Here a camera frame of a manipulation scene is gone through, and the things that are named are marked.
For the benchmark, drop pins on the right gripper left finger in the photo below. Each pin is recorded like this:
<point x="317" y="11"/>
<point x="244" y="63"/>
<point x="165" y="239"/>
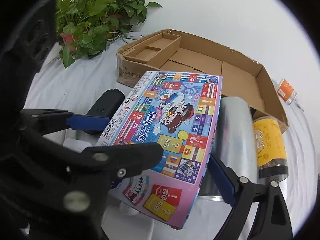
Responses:
<point x="53" y="120"/>

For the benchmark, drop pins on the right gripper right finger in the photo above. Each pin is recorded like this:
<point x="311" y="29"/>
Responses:
<point x="272" y="220"/>

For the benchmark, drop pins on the black computer mouse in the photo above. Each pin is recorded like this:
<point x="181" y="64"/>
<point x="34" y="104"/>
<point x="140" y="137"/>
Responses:
<point x="105" y="107"/>

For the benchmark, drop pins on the yellow label jar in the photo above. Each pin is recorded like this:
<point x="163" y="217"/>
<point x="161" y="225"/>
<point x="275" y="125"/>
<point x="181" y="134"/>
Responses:
<point x="271" y="154"/>

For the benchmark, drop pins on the silver metal can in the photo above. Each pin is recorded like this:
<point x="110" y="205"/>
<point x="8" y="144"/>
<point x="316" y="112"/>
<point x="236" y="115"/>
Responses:
<point x="234" y="140"/>

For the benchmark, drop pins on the colourful board game box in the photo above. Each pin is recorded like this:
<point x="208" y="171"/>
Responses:
<point x="178" y="111"/>

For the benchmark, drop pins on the green potted plant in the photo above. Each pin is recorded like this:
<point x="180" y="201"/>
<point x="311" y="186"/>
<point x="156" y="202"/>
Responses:
<point x="84" y="28"/>

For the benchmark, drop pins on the orange label glass jar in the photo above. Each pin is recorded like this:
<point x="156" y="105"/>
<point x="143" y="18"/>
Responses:
<point x="286" y="91"/>

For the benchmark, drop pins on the small cardboard insert box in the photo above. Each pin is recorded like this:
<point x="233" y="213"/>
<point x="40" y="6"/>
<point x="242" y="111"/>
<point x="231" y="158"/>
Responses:
<point x="154" y="51"/>

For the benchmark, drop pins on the large cardboard tray box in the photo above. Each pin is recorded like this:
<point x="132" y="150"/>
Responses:
<point x="242" y="77"/>

